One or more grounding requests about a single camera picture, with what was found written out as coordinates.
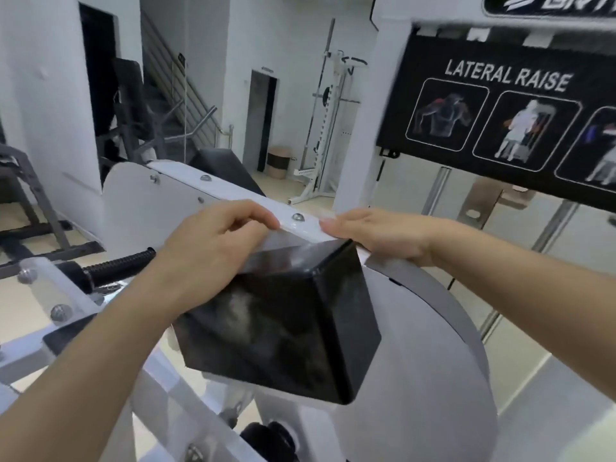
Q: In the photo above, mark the white power rack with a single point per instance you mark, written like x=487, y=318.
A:
x=327, y=115

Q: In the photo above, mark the dark grey gym machine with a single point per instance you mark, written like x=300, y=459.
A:
x=130, y=115

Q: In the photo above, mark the brown woven bin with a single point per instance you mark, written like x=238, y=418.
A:
x=279, y=163

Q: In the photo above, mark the person's right forearm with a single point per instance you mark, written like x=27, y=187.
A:
x=529, y=293

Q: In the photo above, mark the person's right hand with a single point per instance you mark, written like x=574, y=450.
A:
x=390, y=233

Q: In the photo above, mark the white gym machine frame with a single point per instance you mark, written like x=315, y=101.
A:
x=423, y=356

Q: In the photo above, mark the black metal rack frame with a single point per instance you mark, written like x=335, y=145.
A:
x=38, y=206

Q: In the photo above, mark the black angled bench pad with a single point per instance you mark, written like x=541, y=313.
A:
x=226, y=170

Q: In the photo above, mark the grey staircase with railing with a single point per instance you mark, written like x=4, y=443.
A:
x=183, y=100

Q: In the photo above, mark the black square cushion pad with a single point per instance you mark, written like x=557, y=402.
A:
x=279, y=322

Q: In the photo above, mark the person's left forearm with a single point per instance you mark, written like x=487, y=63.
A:
x=86, y=375

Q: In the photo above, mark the person's left hand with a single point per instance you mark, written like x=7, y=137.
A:
x=212, y=259

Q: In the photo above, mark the black exercise instruction placard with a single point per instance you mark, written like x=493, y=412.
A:
x=505, y=115

